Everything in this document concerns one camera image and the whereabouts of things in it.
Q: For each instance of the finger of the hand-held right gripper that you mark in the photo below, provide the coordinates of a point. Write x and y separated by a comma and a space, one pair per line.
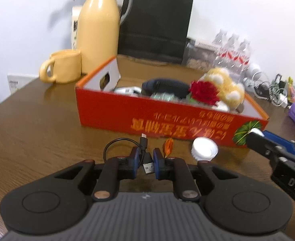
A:
265, 146
283, 141

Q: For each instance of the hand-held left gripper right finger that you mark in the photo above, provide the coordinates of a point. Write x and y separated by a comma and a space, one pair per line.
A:
157, 165

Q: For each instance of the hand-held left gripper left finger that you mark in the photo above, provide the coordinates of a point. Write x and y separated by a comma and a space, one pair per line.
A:
135, 163

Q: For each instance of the white bottle cap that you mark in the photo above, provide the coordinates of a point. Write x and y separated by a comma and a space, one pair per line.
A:
204, 148

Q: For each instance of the orange cardboard box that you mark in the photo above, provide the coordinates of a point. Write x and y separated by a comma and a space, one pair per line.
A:
137, 113

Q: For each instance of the white and yellow plush toy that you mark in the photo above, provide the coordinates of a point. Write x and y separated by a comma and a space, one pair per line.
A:
228, 85

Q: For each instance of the navy blue soft case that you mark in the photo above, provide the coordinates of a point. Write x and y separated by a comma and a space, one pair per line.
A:
167, 86

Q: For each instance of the small orange ornament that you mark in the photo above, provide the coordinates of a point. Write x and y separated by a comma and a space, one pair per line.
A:
168, 146

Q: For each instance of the white charger block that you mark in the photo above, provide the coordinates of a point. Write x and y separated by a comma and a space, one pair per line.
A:
282, 101

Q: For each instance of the colourful snack packet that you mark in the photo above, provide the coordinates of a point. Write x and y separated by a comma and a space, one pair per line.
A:
293, 89

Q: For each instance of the black power adapter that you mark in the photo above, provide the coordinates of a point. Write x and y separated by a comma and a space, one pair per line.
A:
262, 89

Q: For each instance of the black upright device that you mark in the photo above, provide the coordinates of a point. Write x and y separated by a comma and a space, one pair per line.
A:
278, 81

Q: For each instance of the pale green item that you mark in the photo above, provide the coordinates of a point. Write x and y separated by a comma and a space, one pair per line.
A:
165, 97

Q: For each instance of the silver white device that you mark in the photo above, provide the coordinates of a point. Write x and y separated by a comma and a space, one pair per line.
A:
127, 91

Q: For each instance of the small white desk fan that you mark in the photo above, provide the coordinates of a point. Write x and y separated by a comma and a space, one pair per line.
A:
254, 69

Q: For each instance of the red artificial flower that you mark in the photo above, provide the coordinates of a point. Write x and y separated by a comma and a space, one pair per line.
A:
202, 91

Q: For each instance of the clear container of seeds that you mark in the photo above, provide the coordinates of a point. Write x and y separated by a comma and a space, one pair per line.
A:
195, 57

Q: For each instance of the yellow mug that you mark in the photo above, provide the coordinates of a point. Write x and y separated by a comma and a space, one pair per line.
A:
67, 67

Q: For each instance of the white flat box red print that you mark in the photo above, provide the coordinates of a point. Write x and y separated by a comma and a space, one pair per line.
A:
207, 44

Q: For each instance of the yellow thermos jug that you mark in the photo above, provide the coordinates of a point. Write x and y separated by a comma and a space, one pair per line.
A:
97, 35

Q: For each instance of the black paper bag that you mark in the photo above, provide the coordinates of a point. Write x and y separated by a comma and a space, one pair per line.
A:
157, 25

